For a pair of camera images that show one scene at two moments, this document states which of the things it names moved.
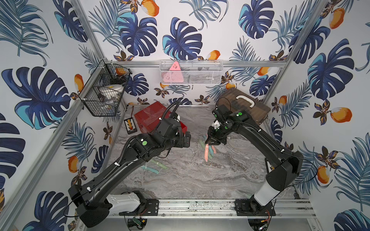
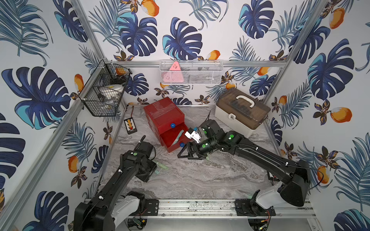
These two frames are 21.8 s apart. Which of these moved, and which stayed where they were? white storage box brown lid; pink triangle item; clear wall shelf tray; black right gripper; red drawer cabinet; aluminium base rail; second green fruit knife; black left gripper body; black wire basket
Moved: black right gripper; red drawer cabinet; black left gripper body
Stayed: black wire basket; second green fruit knife; pink triangle item; aluminium base rail; clear wall shelf tray; white storage box brown lid
